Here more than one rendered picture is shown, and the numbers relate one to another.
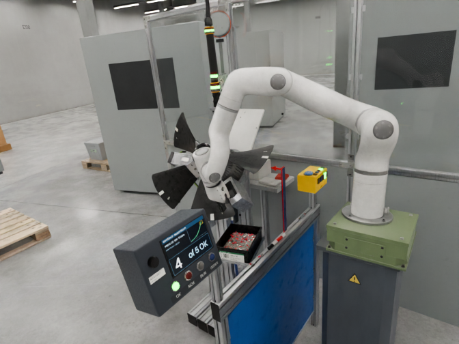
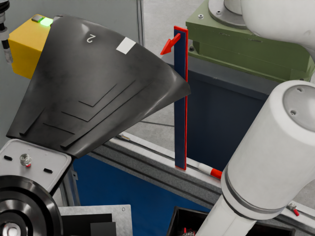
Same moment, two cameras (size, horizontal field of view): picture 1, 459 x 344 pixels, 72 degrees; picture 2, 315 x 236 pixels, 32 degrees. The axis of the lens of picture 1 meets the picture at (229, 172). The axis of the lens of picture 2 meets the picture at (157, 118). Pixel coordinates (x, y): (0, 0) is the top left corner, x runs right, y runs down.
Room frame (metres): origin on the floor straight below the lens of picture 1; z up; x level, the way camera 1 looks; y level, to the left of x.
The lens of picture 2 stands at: (1.46, 0.48, 1.69)
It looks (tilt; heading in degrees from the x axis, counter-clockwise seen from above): 43 degrees down; 263
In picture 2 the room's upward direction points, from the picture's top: 2 degrees counter-clockwise
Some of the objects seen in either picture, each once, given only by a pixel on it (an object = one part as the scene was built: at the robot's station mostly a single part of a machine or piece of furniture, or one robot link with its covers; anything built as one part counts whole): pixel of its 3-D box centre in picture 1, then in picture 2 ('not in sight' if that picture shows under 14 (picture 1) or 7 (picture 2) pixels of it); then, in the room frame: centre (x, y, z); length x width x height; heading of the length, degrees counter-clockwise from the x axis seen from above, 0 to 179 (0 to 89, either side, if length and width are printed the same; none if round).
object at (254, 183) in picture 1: (263, 180); not in sight; (2.05, -0.23, 0.85); 0.36 x 0.24 x 0.03; 51
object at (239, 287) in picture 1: (277, 249); (227, 195); (1.25, -0.19, 0.82); 0.90 x 0.04 x 0.08; 141
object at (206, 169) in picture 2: (276, 241); (231, 180); (1.24, -0.19, 0.87); 0.14 x 0.01 x 0.01; 139
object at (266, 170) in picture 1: (255, 168); not in sight; (2.12, -0.19, 0.92); 0.17 x 0.16 x 0.11; 141
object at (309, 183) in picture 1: (312, 179); (55, 56); (1.56, -0.44, 1.02); 0.16 x 0.10 x 0.11; 141
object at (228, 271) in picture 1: (227, 259); not in sight; (1.72, 0.07, 0.46); 0.09 x 0.05 x 0.91; 51
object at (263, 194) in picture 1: (266, 233); not in sight; (2.05, -0.23, 0.42); 0.04 x 0.04 x 0.83; 51
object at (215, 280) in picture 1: (214, 277); not in sight; (0.92, 0.09, 0.96); 0.03 x 0.03 x 0.20; 51
